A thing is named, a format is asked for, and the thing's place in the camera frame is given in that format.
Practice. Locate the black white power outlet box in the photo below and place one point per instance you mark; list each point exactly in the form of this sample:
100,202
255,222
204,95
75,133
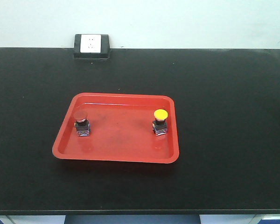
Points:
91,46

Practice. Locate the yellow mushroom push button switch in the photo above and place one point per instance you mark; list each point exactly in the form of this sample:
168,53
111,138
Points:
159,123

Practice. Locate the red mushroom push button switch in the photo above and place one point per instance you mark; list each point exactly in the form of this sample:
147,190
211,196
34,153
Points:
82,125

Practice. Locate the red plastic tray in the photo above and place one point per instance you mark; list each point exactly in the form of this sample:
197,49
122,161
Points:
121,129

